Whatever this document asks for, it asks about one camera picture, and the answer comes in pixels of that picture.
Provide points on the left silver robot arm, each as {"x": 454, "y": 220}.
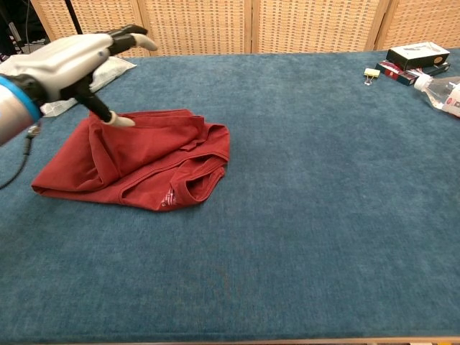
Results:
{"x": 12, "y": 111}

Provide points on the blue carpet table cover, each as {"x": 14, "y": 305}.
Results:
{"x": 287, "y": 215}

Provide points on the wooden woven folding screen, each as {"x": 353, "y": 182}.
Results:
{"x": 230, "y": 25}

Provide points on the white binder clip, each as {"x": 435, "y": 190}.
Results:
{"x": 372, "y": 73}

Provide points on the dark red blue box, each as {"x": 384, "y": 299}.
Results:
{"x": 393, "y": 73}

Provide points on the black tripod stand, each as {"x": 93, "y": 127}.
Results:
{"x": 72, "y": 14}

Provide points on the white and black box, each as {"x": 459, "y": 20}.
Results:
{"x": 418, "y": 55}

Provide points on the clear plastic water bottle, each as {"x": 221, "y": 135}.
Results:
{"x": 440, "y": 91}

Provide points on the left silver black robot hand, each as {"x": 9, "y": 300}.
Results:
{"x": 64, "y": 64}

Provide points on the red t-shirt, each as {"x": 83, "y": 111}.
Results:
{"x": 143, "y": 154}

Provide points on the frosted bag with white garment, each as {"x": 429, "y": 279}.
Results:
{"x": 115, "y": 68}

